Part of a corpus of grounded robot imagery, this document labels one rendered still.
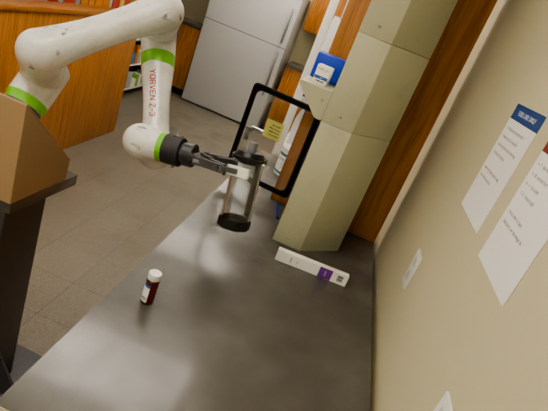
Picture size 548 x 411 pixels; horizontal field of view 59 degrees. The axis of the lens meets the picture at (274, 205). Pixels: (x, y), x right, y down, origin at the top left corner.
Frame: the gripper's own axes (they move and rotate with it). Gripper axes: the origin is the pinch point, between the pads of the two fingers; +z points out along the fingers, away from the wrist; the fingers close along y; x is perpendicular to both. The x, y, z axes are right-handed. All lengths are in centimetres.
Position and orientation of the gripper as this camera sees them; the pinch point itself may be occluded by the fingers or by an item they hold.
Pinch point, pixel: (245, 170)
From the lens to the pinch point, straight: 147.4
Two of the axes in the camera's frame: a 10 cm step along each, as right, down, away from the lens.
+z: 9.5, 2.8, -1.4
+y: 2.0, -1.9, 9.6
